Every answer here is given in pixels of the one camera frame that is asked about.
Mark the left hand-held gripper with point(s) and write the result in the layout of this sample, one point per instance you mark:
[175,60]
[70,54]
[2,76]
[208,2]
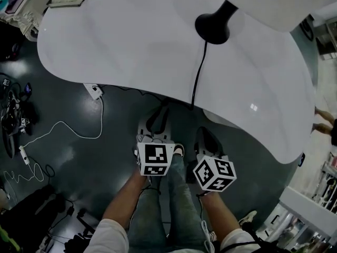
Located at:
[155,157]

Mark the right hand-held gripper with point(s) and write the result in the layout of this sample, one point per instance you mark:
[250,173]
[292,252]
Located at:
[214,174]

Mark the table lamp with cream shade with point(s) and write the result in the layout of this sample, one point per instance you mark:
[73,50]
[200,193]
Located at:
[263,4]

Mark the person's right forearm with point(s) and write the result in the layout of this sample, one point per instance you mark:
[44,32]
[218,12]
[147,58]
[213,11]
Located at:
[221,212]

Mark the black shoulder bag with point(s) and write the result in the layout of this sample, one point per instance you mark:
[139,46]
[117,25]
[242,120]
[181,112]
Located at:
[263,246]

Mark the person's left forearm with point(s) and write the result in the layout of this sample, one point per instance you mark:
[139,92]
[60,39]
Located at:
[123,199]

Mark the person's right shoe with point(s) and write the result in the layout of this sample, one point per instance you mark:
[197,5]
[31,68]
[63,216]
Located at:
[179,149]

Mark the person's right leg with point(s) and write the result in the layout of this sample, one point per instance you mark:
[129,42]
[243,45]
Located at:
[184,207]

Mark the person's leg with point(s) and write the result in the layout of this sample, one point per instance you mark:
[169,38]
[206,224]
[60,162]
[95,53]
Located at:
[184,207]
[147,220]

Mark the large white power strip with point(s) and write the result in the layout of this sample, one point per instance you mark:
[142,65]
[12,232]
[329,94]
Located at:
[92,91]

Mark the beige sneaker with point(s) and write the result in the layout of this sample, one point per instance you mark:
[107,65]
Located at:
[247,217]

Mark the white curved vanity desk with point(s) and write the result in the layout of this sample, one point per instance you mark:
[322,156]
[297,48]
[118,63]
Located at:
[131,49]

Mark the person's left leg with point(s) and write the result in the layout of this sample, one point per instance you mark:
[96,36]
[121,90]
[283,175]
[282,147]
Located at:
[147,220]

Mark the small black blue device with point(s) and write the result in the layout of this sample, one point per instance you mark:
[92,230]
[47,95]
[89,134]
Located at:
[302,159]

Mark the white storage rack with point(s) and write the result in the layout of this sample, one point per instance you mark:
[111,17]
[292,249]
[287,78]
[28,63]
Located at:
[297,198]

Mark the person's white shirt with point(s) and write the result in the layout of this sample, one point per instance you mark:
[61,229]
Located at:
[110,238]

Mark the small white power strip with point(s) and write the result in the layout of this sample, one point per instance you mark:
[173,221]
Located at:
[24,155]

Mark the black equipment bag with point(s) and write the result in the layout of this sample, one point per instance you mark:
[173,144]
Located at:
[31,215]

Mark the grey shelf cabinet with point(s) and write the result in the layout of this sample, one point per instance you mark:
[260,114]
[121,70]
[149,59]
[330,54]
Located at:
[327,49]

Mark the large black case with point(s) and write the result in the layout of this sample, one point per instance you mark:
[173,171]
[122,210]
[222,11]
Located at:
[8,49]

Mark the white carved dressing table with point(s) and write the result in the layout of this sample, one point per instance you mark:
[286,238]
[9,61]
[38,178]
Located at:
[27,18]

